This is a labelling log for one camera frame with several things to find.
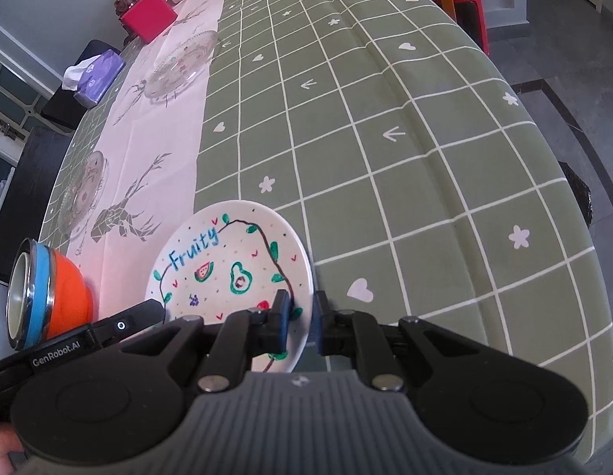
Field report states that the pink box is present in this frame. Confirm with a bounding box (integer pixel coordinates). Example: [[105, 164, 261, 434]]
[[120, 0, 177, 44]]

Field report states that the glass panel door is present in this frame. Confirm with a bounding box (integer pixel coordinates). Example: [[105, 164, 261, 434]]
[[0, 54, 55, 159]]

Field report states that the green checked tablecloth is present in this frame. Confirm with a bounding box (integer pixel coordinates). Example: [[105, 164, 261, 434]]
[[39, 0, 613, 466]]

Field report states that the white deer print table runner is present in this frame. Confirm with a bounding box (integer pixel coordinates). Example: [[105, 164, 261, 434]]
[[69, 0, 233, 317]]

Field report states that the brown jug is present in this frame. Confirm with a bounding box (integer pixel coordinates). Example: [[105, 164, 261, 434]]
[[113, 0, 141, 43]]

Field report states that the clear glass plate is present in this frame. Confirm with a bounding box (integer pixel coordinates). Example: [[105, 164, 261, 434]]
[[58, 150, 110, 238], [143, 30, 219, 102]]

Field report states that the red plastic stool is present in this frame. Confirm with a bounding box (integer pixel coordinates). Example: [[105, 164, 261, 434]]
[[450, 0, 491, 55]]

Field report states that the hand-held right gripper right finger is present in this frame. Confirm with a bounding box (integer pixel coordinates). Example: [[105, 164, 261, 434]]
[[312, 292, 485, 391]]

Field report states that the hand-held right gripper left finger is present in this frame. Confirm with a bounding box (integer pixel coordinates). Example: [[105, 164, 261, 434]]
[[119, 291, 293, 391]]

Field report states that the orange steel bowl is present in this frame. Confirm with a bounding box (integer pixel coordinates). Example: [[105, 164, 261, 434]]
[[39, 250, 95, 342]]

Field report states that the blue steel bowl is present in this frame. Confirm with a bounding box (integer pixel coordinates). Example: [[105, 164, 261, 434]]
[[7, 238, 56, 350]]

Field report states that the purple tissue pack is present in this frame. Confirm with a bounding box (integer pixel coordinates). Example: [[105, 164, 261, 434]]
[[63, 49, 126, 107]]

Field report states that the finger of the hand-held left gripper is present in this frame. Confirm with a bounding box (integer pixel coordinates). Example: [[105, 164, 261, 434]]
[[89, 300, 167, 344]]

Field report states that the white fruit print plate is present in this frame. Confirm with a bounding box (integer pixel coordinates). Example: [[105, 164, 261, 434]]
[[144, 200, 314, 374]]

